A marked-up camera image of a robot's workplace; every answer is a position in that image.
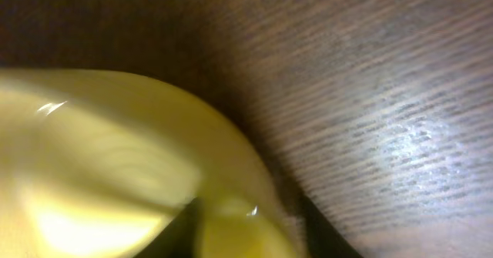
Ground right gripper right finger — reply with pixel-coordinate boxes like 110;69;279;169
300;194;363;258

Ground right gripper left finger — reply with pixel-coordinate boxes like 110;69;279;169
135;198;203;258

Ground yellow bowl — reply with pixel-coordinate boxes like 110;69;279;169
1;69;306;257

